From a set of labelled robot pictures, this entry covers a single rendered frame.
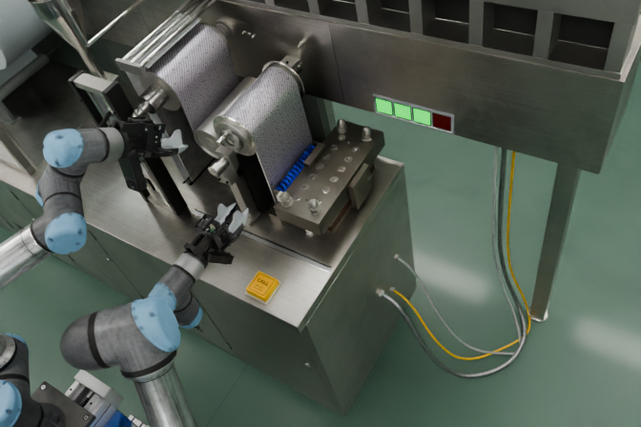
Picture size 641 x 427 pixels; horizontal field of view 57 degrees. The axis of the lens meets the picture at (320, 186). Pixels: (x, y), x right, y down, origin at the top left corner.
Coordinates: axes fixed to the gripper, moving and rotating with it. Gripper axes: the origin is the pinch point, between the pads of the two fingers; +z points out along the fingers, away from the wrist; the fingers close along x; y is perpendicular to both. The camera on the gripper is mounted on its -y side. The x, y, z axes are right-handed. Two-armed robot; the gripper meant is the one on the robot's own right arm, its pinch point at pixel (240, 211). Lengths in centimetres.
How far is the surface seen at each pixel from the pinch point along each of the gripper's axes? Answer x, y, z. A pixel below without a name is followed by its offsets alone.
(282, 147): -0.4, 3.8, 23.2
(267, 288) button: -12.6, -16.6, -11.3
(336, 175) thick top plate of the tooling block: -15.5, -6.1, 26.4
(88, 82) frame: 42, 35, 1
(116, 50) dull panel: 97, 0, 45
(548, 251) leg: -74, -58, 61
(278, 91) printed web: 1.2, 20.1, 29.7
